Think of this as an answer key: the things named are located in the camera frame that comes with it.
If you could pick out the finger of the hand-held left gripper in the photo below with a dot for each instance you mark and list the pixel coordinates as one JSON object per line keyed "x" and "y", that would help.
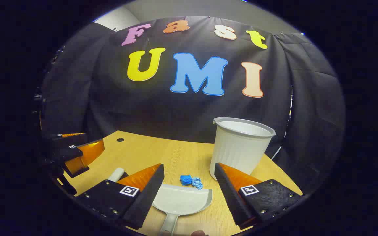
{"x": 71, "y": 140}
{"x": 67, "y": 152}

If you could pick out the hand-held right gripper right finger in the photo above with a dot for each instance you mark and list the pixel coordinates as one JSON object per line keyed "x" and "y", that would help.
{"x": 230, "y": 196}

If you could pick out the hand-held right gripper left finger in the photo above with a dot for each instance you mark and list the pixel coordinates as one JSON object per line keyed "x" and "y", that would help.
{"x": 148, "y": 196}

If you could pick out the light blue paper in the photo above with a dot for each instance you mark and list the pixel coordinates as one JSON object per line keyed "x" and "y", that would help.
{"x": 198, "y": 183}

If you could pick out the grey plastic dustpan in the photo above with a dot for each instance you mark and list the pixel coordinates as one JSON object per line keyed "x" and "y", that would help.
{"x": 182, "y": 201}

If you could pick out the white plastic garbage bin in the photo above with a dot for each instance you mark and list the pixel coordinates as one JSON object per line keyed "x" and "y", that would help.
{"x": 236, "y": 150}

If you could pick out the black backdrop cloth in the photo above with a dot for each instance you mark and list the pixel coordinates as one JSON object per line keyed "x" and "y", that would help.
{"x": 110, "y": 105}

